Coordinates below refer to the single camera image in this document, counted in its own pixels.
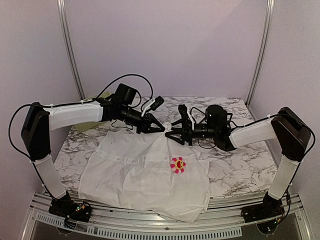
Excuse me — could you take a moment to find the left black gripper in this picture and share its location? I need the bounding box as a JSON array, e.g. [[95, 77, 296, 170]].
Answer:
[[119, 105, 166, 135]]

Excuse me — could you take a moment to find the pink flower brooch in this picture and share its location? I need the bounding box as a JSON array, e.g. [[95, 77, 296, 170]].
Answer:
[[169, 156, 187, 174]]

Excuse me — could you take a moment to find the white button shirt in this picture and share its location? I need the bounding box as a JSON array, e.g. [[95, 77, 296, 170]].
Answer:
[[78, 131, 211, 223]]

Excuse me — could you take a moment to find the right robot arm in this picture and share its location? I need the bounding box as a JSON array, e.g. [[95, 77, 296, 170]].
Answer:
[[165, 104, 316, 218]]

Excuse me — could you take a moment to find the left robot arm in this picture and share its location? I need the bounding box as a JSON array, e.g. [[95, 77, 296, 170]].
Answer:
[[17, 83, 165, 217]]

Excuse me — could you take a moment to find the black box with brown brooch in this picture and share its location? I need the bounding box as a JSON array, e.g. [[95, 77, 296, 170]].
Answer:
[[226, 112, 233, 123]]

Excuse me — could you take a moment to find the green plastic basket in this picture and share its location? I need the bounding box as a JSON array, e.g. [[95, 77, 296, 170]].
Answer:
[[73, 105, 104, 133]]

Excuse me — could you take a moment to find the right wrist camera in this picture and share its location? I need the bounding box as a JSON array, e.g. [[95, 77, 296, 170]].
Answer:
[[178, 104, 195, 131]]

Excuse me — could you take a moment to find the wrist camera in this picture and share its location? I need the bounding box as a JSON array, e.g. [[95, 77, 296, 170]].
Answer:
[[141, 96, 164, 117], [178, 104, 195, 131]]

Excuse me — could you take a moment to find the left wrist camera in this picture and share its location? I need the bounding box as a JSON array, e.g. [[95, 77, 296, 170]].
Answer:
[[141, 96, 164, 117]]

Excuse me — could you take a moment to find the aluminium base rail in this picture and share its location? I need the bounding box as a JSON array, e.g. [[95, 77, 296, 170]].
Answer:
[[29, 192, 305, 232]]

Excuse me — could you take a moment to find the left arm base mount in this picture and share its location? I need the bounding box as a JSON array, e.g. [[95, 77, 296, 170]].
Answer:
[[48, 200, 92, 223]]

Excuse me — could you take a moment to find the white slotted cable duct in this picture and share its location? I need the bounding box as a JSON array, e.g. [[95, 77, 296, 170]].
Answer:
[[32, 213, 243, 240]]

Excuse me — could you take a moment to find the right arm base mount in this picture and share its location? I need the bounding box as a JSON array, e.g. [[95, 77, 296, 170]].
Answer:
[[240, 200, 285, 223]]

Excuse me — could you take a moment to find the left aluminium frame post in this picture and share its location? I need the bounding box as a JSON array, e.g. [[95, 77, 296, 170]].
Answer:
[[56, 0, 86, 100]]

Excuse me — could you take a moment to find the aluminium frame post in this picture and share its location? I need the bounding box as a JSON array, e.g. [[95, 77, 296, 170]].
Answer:
[[245, 0, 275, 108], [56, 0, 86, 100]]

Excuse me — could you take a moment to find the right aluminium frame post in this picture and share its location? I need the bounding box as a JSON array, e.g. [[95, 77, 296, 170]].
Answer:
[[245, 0, 275, 108]]

